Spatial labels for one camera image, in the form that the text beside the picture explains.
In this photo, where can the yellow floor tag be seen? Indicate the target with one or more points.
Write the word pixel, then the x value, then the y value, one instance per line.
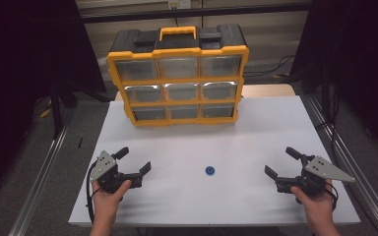
pixel 46 112

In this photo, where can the person's left hand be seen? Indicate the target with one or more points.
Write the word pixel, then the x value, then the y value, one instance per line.
pixel 106 206

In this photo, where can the small black stick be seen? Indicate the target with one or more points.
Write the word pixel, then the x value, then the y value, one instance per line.
pixel 80 143

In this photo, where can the white wall outlet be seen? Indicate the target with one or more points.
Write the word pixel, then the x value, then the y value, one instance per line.
pixel 183 4

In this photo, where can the yellow black drawer organizer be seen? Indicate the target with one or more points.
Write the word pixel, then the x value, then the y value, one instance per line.
pixel 177 53

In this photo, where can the set of transparent organizer bins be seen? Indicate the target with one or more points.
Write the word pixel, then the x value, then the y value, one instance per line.
pixel 138 69

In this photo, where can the clear plastic drawer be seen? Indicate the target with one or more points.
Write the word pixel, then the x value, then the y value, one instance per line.
pixel 183 113

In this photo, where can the black horizontal bar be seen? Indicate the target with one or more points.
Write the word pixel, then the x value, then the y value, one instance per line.
pixel 242 11

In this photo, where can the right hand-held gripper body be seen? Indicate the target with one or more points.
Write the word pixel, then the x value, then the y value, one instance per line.
pixel 323 170

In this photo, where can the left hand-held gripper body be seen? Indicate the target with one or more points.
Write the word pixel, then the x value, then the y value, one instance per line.
pixel 103 165

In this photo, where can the person's right hand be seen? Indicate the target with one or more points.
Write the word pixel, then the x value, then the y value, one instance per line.
pixel 320 209

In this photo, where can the black curtain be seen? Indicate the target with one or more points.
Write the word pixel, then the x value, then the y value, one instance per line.
pixel 357 49
pixel 13 65

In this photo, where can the black metal stand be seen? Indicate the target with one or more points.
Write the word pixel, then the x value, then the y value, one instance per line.
pixel 56 114

